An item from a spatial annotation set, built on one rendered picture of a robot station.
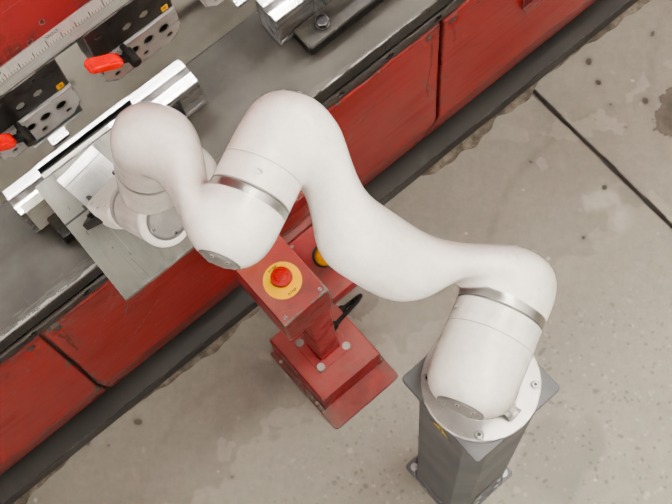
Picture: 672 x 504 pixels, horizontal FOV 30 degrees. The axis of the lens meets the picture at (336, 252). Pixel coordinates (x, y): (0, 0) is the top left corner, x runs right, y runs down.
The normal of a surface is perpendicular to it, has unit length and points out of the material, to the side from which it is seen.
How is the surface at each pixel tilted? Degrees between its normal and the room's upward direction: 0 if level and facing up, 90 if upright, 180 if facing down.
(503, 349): 25
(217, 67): 0
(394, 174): 0
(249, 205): 18
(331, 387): 0
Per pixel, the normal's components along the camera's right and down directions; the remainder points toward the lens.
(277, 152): 0.29, -0.13
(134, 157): -0.57, 0.58
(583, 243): -0.06, -0.30
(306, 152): 0.57, 0.17
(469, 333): -0.44, -0.44
